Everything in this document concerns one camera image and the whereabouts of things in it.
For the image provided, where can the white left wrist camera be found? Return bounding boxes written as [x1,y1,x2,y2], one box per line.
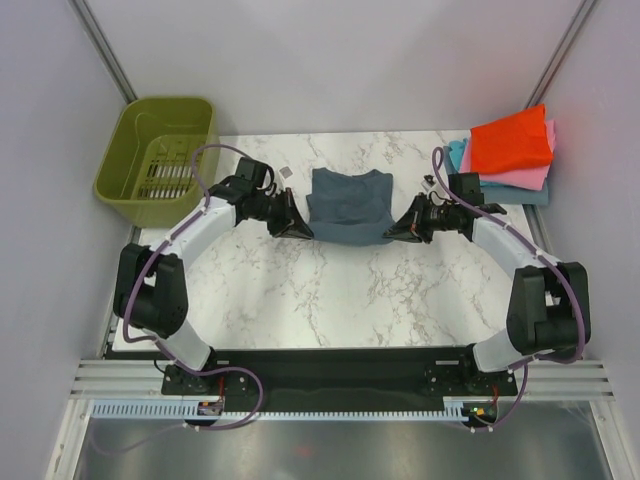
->
[279,166,293,180]

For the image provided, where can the aluminium extrusion rail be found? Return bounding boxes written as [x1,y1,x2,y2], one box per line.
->
[71,360,614,401]

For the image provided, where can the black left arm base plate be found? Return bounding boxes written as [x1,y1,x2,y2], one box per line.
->
[161,365,251,397]

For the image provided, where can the slate blue t shirt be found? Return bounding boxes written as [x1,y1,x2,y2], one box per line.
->
[306,168,394,247]

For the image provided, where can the folded grey blue t shirt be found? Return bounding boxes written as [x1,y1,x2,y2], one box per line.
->
[442,145,550,207]

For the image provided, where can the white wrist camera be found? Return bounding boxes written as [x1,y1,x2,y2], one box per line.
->
[279,166,293,180]
[421,175,438,192]

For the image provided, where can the olive green plastic basket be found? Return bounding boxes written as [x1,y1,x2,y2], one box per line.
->
[94,96,219,228]

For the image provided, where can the aluminium left corner post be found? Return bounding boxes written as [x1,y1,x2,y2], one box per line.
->
[68,0,138,104]

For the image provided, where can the aluminium right corner post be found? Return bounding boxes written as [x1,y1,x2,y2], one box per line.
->
[524,0,601,108]

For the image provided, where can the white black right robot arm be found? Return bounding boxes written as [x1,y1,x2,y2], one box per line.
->
[384,173,591,394]

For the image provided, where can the light blue slotted cable duct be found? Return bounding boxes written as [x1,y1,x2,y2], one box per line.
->
[89,396,497,421]

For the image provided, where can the folded pink t shirt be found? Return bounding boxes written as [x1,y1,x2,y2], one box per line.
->
[457,139,550,191]

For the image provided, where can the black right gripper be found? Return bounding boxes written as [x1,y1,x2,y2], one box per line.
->
[384,192,459,245]

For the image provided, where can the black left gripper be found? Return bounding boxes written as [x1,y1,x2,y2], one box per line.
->
[251,188,312,240]

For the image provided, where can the aluminium corner post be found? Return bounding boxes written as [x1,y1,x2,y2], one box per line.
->
[68,0,138,104]
[524,0,601,108]

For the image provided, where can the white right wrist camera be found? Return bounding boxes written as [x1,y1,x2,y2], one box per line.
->
[421,175,438,192]

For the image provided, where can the folded red t shirt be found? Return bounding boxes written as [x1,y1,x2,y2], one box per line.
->
[470,104,553,175]

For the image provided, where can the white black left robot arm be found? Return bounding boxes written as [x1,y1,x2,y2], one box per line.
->
[113,157,314,393]

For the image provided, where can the folded teal t shirt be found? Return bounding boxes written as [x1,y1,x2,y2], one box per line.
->
[448,138,471,173]

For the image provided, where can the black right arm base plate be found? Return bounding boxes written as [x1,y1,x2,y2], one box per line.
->
[424,361,518,397]

